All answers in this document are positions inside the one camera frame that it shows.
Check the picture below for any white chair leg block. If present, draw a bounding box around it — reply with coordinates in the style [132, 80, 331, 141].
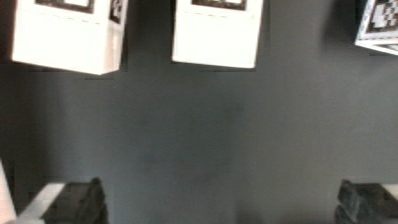
[171, 0, 264, 69]
[10, 0, 127, 75]

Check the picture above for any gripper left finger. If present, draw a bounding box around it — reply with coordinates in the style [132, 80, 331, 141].
[15, 177, 109, 224]

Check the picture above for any white U-shaped border frame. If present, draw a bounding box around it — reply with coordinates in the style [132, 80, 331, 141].
[0, 161, 15, 224]

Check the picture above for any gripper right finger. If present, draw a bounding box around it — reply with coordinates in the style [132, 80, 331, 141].
[333, 180, 398, 224]

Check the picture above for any small tagged white cube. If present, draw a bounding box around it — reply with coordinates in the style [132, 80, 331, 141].
[354, 0, 398, 56]

